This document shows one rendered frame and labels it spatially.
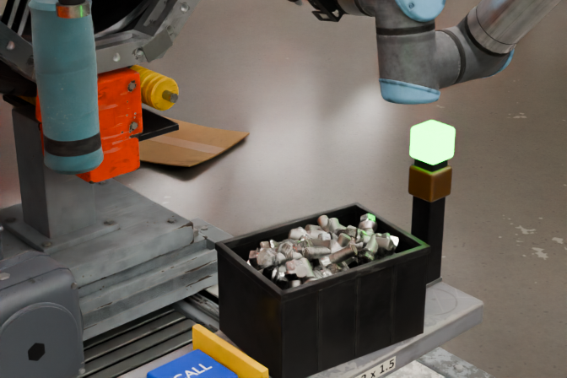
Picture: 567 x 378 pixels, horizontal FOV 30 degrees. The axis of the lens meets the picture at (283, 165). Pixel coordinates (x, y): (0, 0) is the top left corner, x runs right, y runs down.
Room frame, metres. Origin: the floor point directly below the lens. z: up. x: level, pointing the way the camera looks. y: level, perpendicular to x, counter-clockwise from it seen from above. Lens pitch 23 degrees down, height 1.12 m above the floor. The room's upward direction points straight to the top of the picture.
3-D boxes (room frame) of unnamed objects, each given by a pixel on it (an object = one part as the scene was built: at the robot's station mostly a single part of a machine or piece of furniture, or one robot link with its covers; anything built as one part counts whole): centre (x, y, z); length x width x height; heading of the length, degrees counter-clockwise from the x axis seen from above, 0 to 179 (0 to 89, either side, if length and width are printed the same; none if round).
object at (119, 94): (1.68, 0.33, 0.48); 0.16 x 0.12 x 0.17; 42
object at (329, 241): (1.06, -0.04, 0.51); 0.20 x 0.14 x 0.13; 123
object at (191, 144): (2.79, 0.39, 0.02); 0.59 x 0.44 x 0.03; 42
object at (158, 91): (1.80, 0.28, 0.51); 0.29 x 0.06 x 0.06; 42
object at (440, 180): (1.18, -0.18, 0.59); 0.04 x 0.04 x 0.04; 42
